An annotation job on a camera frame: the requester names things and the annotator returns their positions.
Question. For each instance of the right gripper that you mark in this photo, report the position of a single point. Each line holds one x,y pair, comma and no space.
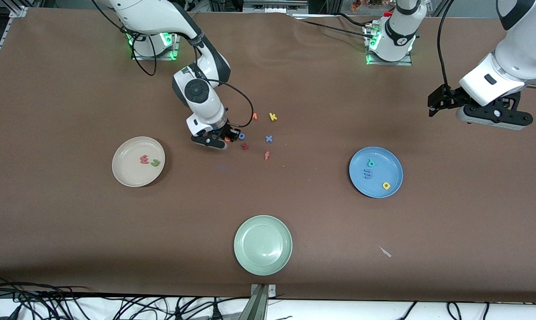
227,130

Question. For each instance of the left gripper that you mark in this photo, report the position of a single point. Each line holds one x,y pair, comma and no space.
448,98

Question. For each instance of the yellow foam letter a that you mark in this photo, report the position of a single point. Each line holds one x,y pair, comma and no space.
383,186

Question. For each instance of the blue foam letter m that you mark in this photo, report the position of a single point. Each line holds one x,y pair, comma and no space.
368,174

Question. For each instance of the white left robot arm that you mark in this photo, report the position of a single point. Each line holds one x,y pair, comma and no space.
526,49

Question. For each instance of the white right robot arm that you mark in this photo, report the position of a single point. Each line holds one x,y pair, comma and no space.
152,15

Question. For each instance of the blue plate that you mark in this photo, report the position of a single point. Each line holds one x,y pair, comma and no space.
388,171

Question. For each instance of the beige plate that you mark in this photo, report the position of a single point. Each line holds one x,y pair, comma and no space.
130,171

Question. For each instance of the pale green plate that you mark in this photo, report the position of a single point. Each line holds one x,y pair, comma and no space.
263,244

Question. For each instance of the grey metal box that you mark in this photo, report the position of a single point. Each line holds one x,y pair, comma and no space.
274,6

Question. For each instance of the brown table cover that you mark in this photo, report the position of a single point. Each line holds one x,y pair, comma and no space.
72,222

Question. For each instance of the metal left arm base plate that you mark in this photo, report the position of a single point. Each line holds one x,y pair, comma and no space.
386,63

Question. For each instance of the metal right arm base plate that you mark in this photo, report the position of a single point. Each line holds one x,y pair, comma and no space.
161,57

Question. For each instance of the aluminium profile bracket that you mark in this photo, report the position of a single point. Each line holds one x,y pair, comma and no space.
259,306

